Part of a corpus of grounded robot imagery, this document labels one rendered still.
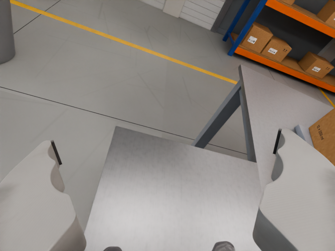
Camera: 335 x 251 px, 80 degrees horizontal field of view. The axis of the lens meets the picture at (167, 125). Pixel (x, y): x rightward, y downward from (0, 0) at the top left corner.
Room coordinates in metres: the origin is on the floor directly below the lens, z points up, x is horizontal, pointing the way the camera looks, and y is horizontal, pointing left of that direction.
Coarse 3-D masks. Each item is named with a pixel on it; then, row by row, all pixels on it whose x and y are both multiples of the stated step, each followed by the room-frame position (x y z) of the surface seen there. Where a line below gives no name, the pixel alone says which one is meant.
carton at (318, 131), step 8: (320, 120) 0.67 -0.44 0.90; (328, 120) 0.64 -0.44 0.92; (312, 128) 0.65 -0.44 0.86; (320, 128) 0.63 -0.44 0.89; (328, 128) 0.61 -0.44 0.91; (312, 136) 0.62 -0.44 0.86; (320, 136) 0.60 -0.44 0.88; (328, 136) 0.58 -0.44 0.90; (320, 144) 0.57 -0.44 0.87; (328, 144) 0.55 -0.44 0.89; (320, 152) 0.54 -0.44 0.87; (328, 152) 0.52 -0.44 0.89
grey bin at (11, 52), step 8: (0, 0) 1.04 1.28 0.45; (8, 0) 1.12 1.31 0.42; (0, 8) 1.03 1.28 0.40; (8, 8) 1.10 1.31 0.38; (0, 16) 1.02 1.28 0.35; (8, 16) 1.09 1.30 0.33; (0, 24) 1.01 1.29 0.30; (8, 24) 1.08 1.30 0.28; (0, 32) 1.00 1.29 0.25; (8, 32) 1.07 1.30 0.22; (0, 40) 0.99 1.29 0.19; (8, 40) 1.05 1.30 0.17; (0, 48) 0.98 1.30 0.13; (8, 48) 1.04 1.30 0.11; (0, 56) 0.97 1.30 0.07; (8, 56) 1.03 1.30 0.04
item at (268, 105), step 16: (240, 64) 0.96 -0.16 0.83; (240, 80) 0.84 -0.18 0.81; (256, 80) 0.88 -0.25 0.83; (272, 80) 0.97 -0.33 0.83; (256, 96) 0.74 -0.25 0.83; (272, 96) 0.81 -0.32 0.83; (288, 96) 0.89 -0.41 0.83; (304, 96) 0.99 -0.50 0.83; (256, 112) 0.63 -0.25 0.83; (272, 112) 0.69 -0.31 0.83; (288, 112) 0.75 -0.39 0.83; (304, 112) 0.83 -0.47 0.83; (320, 112) 0.91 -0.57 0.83; (256, 128) 0.54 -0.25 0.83; (272, 128) 0.59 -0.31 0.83; (288, 128) 0.64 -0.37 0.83; (256, 144) 0.47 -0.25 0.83; (272, 144) 0.51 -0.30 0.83; (256, 160) 0.41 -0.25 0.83; (272, 160) 0.44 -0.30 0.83
